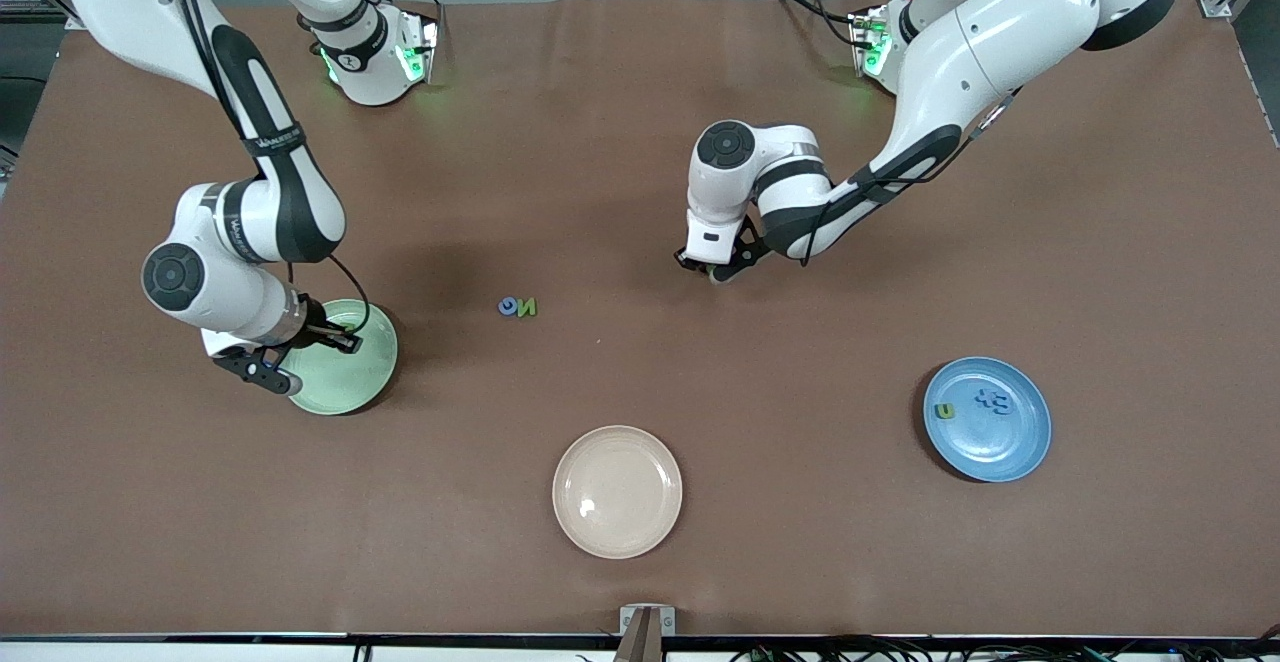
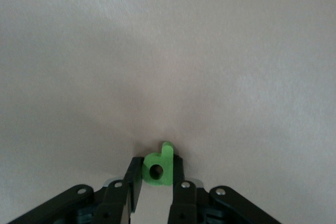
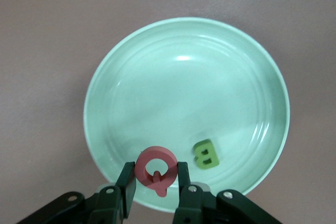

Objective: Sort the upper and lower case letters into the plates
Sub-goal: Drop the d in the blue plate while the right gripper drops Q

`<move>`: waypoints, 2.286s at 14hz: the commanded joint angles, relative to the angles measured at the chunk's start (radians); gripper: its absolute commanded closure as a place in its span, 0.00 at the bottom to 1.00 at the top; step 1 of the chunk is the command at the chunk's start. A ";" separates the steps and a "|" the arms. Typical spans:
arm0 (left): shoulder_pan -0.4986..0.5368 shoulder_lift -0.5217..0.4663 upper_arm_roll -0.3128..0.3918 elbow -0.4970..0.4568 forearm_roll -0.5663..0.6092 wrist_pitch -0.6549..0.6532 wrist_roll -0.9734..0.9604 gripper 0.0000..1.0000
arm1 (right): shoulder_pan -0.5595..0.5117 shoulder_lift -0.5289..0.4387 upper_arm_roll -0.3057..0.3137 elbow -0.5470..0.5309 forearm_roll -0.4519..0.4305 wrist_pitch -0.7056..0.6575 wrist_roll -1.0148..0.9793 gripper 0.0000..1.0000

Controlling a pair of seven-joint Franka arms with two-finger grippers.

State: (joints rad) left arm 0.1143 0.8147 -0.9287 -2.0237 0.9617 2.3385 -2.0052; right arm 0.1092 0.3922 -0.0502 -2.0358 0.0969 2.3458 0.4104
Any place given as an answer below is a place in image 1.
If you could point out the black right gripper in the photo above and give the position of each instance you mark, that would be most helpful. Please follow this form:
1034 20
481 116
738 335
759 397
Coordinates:
315 329

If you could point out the green capital letter N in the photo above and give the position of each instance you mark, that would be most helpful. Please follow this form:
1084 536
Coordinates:
526 307

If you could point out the blue round capital letter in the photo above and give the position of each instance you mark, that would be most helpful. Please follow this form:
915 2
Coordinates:
509 306

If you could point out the blue lowercase letter m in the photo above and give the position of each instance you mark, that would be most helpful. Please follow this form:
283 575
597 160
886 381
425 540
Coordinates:
1003 403

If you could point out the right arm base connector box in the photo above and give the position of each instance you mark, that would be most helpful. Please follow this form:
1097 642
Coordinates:
415 47

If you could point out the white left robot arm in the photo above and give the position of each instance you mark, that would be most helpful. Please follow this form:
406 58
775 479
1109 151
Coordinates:
1000 32

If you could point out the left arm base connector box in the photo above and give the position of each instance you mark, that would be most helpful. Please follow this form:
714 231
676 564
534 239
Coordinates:
868 42

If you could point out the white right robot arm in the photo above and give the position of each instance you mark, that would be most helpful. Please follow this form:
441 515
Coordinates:
120 2

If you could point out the green plate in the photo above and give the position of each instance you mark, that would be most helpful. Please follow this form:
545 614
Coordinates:
345 387

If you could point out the brown tablecloth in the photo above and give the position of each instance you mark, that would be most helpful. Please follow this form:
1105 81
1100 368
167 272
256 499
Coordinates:
640 142

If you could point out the beige plate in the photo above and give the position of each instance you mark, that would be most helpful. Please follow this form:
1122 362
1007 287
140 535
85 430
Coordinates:
617 492

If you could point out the blue plate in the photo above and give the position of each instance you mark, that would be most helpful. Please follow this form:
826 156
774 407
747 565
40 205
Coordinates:
990 447

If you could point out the silver mounting bracket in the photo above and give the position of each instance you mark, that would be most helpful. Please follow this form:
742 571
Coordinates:
628 620

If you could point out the tan camera pole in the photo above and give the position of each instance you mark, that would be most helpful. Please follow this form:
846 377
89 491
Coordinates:
642 647

